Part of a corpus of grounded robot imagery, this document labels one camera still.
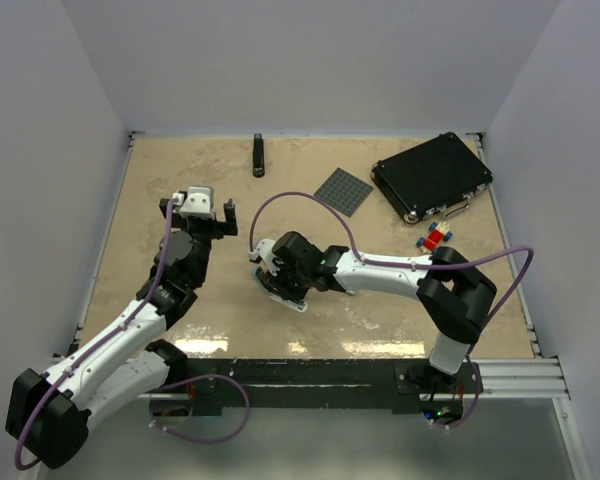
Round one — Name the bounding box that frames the light blue stapler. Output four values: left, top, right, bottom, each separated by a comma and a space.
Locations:
252, 267, 308, 313

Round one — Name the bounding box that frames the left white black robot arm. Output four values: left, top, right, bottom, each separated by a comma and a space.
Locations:
5, 187, 238, 471

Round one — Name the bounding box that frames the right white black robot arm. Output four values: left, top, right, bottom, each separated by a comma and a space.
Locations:
252, 231, 497, 393

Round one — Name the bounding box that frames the black stapler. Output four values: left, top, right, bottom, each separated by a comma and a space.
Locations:
252, 133, 266, 178

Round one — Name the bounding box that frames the grey lego baseplate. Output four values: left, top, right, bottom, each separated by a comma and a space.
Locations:
314, 168, 373, 217

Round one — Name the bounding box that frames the red blue lego car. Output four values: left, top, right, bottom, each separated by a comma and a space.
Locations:
416, 221, 453, 254

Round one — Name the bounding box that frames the black carrying case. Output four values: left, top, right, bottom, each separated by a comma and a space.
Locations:
371, 132, 493, 225

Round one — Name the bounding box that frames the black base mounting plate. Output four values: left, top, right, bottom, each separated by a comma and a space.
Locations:
151, 358, 483, 416

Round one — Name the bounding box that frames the aluminium front rail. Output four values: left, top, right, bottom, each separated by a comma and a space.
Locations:
43, 355, 571, 400

